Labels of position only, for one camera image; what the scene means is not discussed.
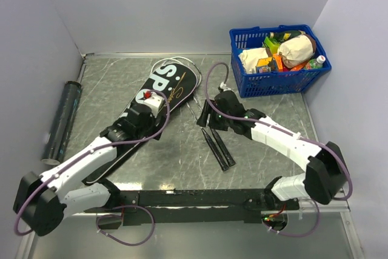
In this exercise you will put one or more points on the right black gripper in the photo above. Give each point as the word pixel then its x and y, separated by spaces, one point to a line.
pixel 204 117

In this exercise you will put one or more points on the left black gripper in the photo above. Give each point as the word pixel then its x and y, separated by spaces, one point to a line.
pixel 154 129

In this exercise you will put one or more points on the black racket bag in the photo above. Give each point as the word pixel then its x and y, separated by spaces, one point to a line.
pixel 174 80

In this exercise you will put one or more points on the black shuttlecock tube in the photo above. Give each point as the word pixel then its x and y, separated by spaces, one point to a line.
pixel 59 134

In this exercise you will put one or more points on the blue plastic basket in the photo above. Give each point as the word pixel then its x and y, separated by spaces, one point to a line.
pixel 272 83

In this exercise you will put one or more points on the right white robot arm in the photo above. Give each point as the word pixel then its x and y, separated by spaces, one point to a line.
pixel 323 166

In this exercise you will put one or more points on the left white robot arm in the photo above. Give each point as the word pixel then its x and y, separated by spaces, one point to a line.
pixel 44 200

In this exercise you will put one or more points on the yellow blue snack box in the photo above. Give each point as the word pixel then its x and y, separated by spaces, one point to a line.
pixel 264 65

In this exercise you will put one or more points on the orange snack box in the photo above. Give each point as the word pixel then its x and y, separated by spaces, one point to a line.
pixel 283 68

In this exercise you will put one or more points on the green snack box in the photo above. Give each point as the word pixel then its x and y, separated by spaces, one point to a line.
pixel 271 44

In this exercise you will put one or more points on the dark green bottle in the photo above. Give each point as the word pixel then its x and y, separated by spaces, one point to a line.
pixel 284 36

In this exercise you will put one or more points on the beige paper bag roll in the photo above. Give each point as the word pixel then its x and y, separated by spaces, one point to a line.
pixel 297 50

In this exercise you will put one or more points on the green plastic bottle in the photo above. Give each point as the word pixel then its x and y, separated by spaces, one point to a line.
pixel 316 63

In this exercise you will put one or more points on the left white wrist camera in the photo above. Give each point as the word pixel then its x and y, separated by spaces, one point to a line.
pixel 153 101

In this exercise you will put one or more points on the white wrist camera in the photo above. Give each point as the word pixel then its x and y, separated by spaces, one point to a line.
pixel 223 87
pixel 153 101

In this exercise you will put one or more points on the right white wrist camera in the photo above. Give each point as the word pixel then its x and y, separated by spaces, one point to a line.
pixel 223 87

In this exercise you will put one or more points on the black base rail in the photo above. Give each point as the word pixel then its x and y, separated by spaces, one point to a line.
pixel 214 205

